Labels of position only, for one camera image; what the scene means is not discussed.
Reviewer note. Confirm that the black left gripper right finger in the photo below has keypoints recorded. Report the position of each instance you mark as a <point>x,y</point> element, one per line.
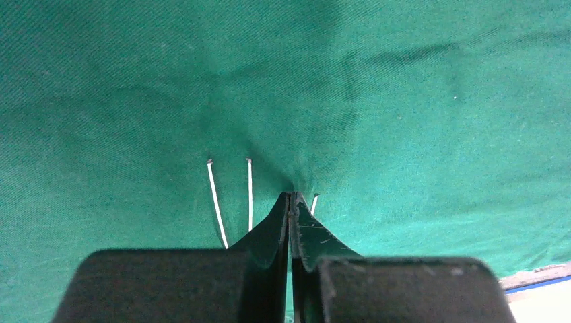
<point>333,283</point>

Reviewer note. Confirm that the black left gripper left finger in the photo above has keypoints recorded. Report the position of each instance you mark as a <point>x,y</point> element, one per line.
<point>243,283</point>

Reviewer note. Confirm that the steel tweezers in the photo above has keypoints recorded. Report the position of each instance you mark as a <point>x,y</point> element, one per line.
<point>250,193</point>
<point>216,204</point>

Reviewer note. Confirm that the dark green surgical drape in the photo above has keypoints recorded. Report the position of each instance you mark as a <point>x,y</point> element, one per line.
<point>429,128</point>

